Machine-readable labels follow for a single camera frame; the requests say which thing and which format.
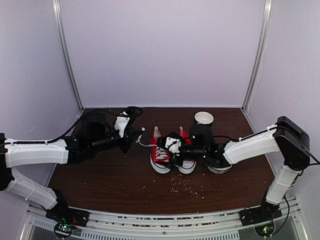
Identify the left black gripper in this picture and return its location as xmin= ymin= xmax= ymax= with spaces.
xmin=89 ymin=127 xmax=143 ymax=154

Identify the red canvas sneaker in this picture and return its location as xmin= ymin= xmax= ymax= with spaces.
xmin=136 ymin=126 xmax=171 ymax=175
xmin=176 ymin=126 xmax=196 ymax=175

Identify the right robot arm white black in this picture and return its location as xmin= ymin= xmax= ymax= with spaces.
xmin=165 ymin=111 xmax=314 ymax=221

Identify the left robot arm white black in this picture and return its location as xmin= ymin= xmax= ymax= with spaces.
xmin=0 ymin=106 xmax=144 ymax=222

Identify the white scalloped ceramic bowl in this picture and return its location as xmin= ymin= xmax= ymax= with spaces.
xmin=207 ymin=165 xmax=232 ymax=174

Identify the black bowl white inside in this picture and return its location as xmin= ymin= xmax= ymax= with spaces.
xmin=194 ymin=111 xmax=215 ymax=127

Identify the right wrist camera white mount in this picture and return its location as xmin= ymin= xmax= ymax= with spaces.
xmin=156 ymin=131 xmax=186 ymax=156

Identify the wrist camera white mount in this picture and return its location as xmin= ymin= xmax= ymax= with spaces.
xmin=113 ymin=106 xmax=143 ymax=138
xmin=156 ymin=131 xmax=186 ymax=156

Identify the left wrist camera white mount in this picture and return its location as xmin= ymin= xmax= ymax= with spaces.
xmin=113 ymin=106 xmax=143 ymax=138

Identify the aluminium front rail frame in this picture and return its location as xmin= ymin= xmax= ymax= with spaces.
xmin=21 ymin=197 xmax=308 ymax=240

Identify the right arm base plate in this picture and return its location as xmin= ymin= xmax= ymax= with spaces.
xmin=239 ymin=206 xmax=282 ymax=226

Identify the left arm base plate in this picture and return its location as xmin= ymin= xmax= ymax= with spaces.
xmin=45 ymin=208 xmax=90 ymax=227

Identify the left aluminium corner post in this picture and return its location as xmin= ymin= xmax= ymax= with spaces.
xmin=52 ymin=0 xmax=84 ymax=112

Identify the aluminium corner post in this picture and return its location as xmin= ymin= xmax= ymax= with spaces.
xmin=52 ymin=0 xmax=84 ymax=112
xmin=242 ymin=0 xmax=273 ymax=114

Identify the right aluminium corner post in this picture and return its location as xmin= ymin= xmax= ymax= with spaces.
xmin=242 ymin=0 xmax=273 ymax=114

